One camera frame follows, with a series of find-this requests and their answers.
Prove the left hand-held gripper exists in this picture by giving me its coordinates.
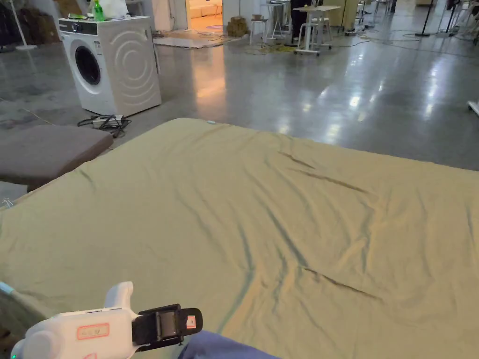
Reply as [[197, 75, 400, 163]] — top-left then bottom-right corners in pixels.
[[10, 281, 204, 359]]

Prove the blue garment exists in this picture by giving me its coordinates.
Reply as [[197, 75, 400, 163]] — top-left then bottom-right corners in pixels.
[[177, 330, 279, 359]]

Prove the bed with pale green sheet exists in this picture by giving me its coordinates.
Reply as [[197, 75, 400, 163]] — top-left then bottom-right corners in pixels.
[[0, 117, 479, 359]]

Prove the grey-brown cushion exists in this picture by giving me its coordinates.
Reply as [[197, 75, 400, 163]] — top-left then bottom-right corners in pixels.
[[0, 124, 115, 192]]

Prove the white washing machine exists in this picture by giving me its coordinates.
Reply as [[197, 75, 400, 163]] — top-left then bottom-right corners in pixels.
[[58, 0, 163, 118]]

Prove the white stool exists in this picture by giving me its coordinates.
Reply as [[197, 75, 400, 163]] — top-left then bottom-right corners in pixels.
[[249, 18, 269, 48]]

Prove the white high table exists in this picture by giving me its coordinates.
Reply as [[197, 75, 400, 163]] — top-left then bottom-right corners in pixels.
[[292, 5, 342, 57]]

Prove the white floor stand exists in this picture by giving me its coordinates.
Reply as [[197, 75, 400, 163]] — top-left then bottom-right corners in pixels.
[[10, 0, 38, 50]]

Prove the black pole stand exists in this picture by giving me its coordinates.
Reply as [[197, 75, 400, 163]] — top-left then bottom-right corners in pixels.
[[414, 0, 432, 37]]

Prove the power strip with black cables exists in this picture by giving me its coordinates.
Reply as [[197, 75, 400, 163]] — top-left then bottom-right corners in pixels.
[[77, 114, 132, 139]]

